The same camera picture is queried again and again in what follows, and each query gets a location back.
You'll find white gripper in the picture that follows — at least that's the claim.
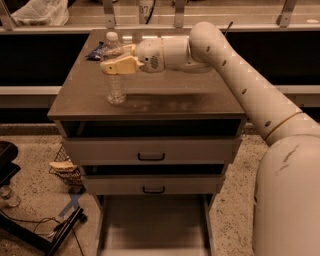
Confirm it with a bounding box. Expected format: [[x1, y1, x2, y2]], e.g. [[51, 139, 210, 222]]
[[100, 38, 165, 75]]

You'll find clear plastic water bottle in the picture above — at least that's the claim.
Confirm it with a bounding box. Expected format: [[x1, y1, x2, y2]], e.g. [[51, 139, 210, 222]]
[[100, 32, 126, 105]]

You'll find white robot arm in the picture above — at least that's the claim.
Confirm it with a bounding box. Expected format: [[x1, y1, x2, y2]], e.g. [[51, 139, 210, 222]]
[[189, 22, 320, 256]]

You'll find grey drawer cabinet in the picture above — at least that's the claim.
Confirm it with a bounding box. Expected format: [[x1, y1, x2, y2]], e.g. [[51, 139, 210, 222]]
[[46, 28, 255, 256]]

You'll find top grey drawer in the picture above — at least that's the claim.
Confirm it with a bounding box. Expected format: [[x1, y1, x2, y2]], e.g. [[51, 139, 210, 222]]
[[63, 138, 241, 166]]

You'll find grey drawer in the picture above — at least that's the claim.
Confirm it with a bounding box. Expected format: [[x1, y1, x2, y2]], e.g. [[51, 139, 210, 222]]
[[63, 138, 241, 166], [82, 175, 224, 195]]

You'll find middle grey drawer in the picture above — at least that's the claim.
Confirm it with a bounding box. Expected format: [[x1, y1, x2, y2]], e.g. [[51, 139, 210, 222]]
[[82, 175, 224, 195]]

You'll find bottom open drawer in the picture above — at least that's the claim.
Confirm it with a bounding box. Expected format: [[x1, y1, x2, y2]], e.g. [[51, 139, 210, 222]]
[[95, 195, 215, 256]]

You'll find clear bottle on floor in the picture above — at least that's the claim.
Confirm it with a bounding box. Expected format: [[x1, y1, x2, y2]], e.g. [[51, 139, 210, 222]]
[[0, 185, 21, 207]]

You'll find blue snack packet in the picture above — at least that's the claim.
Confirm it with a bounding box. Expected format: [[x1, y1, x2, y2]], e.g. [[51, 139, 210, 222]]
[[86, 42, 108, 61]]

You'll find white plastic bag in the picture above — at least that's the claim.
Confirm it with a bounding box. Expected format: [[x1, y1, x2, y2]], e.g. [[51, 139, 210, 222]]
[[11, 0, 69, 26]]

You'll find bread piece in basket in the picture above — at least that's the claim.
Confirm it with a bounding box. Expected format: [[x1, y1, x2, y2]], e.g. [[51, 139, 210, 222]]
[[49, 161, 77, 173]]

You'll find black chair left edge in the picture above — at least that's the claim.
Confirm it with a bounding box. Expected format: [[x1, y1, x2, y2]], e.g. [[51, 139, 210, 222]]
[[0, 141, 20, 187]]

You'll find black stand base left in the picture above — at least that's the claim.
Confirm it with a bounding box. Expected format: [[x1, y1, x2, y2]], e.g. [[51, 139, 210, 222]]
[[0, 207, 86, 256]]

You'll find wire basket on floor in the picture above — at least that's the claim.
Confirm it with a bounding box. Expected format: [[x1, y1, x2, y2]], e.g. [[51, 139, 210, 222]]
[[49, 146, 82, 186]]

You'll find black cable on floor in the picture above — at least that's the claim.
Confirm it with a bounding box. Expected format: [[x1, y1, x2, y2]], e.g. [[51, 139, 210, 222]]
[[0, 209, 85, 256]]

